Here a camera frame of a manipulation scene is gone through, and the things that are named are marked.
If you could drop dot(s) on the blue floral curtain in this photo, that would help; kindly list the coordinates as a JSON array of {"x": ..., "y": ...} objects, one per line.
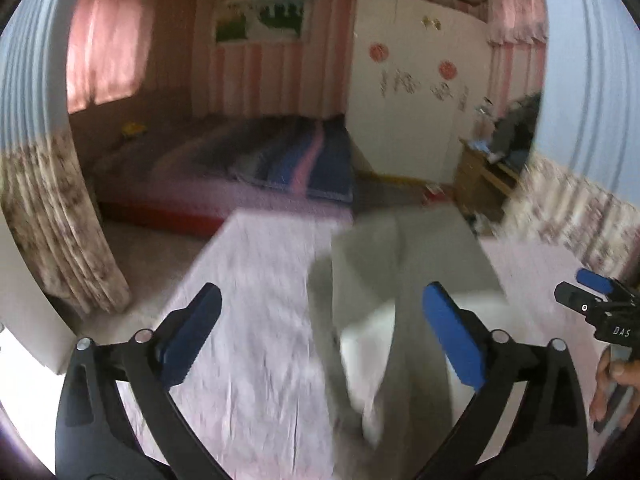
[
  {"x": 50, "y": 220},
  {"x": 585, "y": 135}
]

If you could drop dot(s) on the red round sticker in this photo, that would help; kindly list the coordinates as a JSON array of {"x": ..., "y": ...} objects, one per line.
[
  {"x": 446, "y": 68},
  {"x": 378, "y": 52}
]

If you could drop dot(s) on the white wardrobe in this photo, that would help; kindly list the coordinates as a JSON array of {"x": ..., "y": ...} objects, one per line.
[{"x": 405, "y": 130}]

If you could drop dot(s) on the wooden nightstand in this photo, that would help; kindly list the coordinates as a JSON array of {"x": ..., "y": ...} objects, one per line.
[{"x": 480, "y": 180}]

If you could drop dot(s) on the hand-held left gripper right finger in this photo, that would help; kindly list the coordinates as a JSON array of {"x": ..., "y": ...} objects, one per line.
[{"x": 452, "y": 332}]

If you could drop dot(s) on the grey and white coat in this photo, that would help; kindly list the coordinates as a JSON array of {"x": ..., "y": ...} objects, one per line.
[{"x": 380, "y": 270}]

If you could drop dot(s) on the person's right hand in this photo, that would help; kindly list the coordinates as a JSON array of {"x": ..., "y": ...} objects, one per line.
[{"x": 617, "y": 377}]

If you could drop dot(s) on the small yellow object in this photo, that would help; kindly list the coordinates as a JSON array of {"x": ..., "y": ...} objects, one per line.
[{"x": 133, "y": 130}]

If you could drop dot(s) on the low bed with purple sheet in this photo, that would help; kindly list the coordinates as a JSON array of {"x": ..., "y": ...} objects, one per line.
[{"x": 165, "y": 180}]

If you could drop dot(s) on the short pink curtain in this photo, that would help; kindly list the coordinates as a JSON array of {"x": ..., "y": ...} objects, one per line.
[{"x": 517, "y": 12}]

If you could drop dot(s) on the dark clothing pile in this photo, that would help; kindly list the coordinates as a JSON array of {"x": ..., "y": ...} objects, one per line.
[{"x": 517, "y": 125}]

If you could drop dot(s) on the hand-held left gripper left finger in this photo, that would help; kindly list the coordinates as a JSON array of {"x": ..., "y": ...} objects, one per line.
[{"x": 192, "y": 327}]

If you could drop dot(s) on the small red object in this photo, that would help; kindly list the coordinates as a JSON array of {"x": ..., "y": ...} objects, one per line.
[{"x": 432, "y": 193}]

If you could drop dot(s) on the green landscape wall picture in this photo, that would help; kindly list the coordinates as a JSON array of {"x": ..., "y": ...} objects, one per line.
[{"x": 265, "y": 20}]

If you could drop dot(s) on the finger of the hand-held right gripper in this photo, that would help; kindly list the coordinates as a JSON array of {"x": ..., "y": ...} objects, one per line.
[
  {"x": 575, "y": 299},
  {"x": 595, "y": 281}
]

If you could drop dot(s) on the pink window curtain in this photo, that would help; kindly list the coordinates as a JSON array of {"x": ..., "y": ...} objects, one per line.
[{"x": 105, "y": 45}]

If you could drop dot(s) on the striped blue pink blanket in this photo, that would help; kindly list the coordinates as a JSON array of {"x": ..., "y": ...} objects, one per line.
[{"x": 300, "y": 160}]

